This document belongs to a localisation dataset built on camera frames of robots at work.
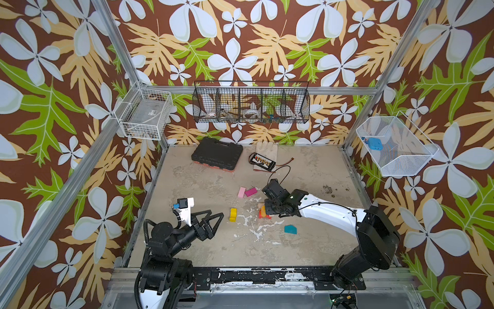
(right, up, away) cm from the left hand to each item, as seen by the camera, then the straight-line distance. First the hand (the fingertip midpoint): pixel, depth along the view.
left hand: (216, 213), depth 66 cm
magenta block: (+13, +3, +32) cm, 34 cm away
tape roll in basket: (+13, +44, +32) cm, 56 cm away
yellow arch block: (+5, -6, +25) cm, 26 cm away
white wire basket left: (-36, +41, +20) cm, 58 cm away
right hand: (+20, -2, +20) cm, 28 cm away
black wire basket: (+11, +49, +31) cm, 59 cm away
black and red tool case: (-4, +22, +43) cm, 48 cm away
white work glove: (+25, +26, +51) cm, 63 cm away
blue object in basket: (+69, +27, +20) cm, 77 cm away
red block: (+17, -7, +23) cm, 30 cm away
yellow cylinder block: (+18, -2, +13) cm, 22 cm away
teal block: (+31, -13, +21) cm, 40 cm away
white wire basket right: (+76, +26, +16) cm, 82 cm away
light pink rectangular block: (+8, +3, +32) cm, 33 cm away
